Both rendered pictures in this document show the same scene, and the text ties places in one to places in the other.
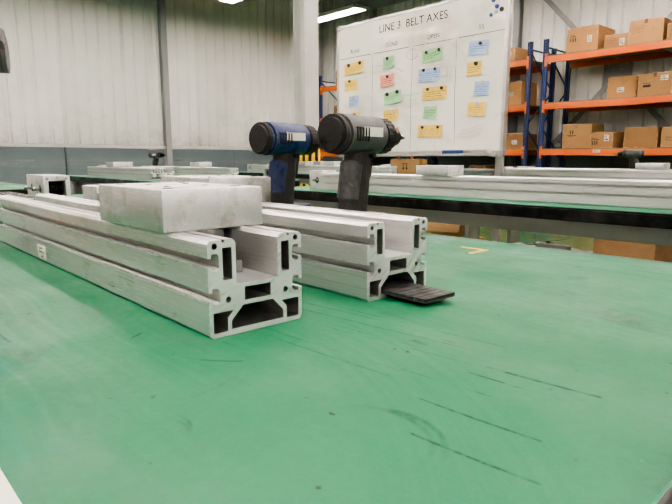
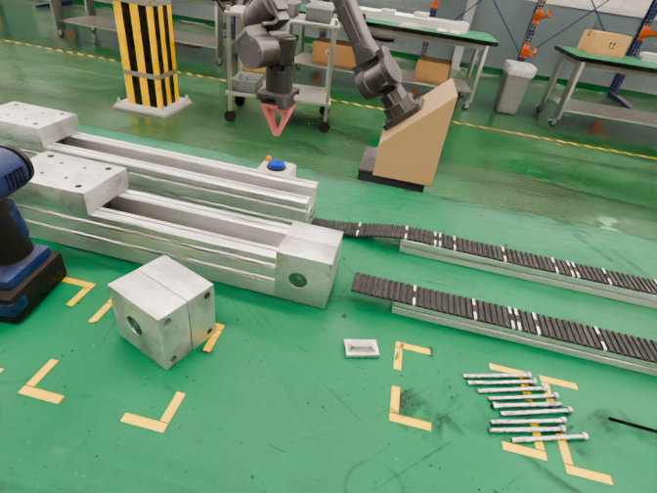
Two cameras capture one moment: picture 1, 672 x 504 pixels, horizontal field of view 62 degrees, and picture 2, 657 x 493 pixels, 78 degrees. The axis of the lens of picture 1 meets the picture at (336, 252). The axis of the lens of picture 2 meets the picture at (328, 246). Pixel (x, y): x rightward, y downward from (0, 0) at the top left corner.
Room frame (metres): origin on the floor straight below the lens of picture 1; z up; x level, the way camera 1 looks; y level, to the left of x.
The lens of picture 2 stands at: (1.69, 0.16, 1.25)
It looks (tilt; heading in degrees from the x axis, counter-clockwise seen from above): 35 degrees down; 140
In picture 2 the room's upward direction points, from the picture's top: 8 degrees clockwise
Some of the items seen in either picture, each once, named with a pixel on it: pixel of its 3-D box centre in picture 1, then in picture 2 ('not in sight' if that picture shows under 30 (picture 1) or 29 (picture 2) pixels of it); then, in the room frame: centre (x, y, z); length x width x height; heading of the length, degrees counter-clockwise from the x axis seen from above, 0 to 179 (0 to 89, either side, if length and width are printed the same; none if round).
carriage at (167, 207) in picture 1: (178, 216); (29, 128); (0.60, 0.17, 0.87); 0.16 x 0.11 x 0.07; 42
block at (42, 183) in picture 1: (48, 188); not in sight; (2.02, 1.03, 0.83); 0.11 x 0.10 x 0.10; 136
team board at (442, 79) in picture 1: (412, 152); not in sight; (4.09, -0.55, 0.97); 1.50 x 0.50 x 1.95; 43
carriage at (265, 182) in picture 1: (215, 196); (68, 188); (0.92, 0.20, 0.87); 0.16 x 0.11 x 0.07; 42
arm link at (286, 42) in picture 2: not in sight; (279, 49); (0.91, 0.62, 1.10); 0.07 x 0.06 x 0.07; 114
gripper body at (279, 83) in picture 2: not in sight; (279, 81); (0.91, 0.62, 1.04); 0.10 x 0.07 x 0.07; 131
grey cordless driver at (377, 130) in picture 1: (369, 186); not in sight; (0.91, -0.05, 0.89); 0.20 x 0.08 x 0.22; 141
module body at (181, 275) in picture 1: (98, 237); (137, 171); (0.79, 0.34, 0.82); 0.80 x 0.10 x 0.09; 42
